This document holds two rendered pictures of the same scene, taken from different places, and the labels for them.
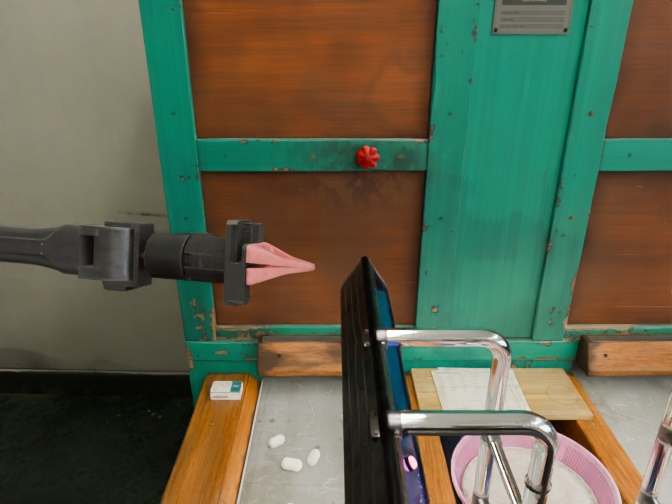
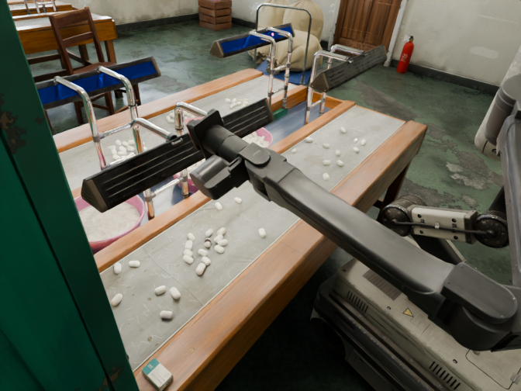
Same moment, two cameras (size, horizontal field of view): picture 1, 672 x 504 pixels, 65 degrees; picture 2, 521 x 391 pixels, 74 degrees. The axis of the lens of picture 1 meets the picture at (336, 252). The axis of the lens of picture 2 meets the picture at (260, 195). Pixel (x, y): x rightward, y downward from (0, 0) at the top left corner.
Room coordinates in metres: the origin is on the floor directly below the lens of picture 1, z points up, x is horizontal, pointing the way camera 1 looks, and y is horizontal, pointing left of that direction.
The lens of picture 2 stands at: (1.04, 0.58, 1.55)
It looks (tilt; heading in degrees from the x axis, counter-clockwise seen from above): 38 degrees down; 215
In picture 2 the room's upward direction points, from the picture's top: 5 degrees clockwise
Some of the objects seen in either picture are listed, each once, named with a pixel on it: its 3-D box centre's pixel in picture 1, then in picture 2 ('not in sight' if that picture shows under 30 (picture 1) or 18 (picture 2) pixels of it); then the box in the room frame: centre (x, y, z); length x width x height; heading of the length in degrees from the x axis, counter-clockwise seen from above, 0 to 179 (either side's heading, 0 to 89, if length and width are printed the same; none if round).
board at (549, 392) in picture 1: (496, 392); not in sight; (0.87, -0.33, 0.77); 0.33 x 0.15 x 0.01; 90
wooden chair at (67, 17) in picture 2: not in sight; (102, 71); (-0.54, -2.32, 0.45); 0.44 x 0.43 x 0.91; 18
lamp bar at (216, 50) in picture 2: not in sight; (257, 38); (-0.49, -0.61, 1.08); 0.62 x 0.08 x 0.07; 0
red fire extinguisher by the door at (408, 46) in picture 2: not in sight; (406, 53); (-4.23, -0.86, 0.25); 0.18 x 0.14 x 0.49; 178
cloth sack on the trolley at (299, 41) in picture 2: not in sight; (291, 50); (-2.56, -1.69, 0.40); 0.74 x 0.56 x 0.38; 179
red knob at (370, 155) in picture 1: (367, 157); not in sight; (0.94, -0.06, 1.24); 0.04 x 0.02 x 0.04; 90
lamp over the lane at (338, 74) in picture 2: not in sight; (354, 64); (-0.49, -0.05, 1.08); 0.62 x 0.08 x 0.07; 0
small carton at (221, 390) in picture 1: (226, 390); (156, 374); (0.87, 0.22, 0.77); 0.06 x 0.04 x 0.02; 90
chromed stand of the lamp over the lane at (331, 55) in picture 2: not in sight; (332, 97); (-0.49, -0.13, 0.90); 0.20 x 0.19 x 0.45; 0
